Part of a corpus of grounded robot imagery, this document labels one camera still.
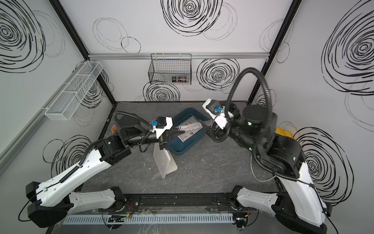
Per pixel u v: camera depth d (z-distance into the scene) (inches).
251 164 34.1
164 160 27.7
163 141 18.9
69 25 30.4
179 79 34.8
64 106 28.2
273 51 35.0
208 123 17.1
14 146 20.8
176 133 20.6
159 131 17.9
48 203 15.0
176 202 29.6
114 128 37.2
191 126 20.1
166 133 19.5
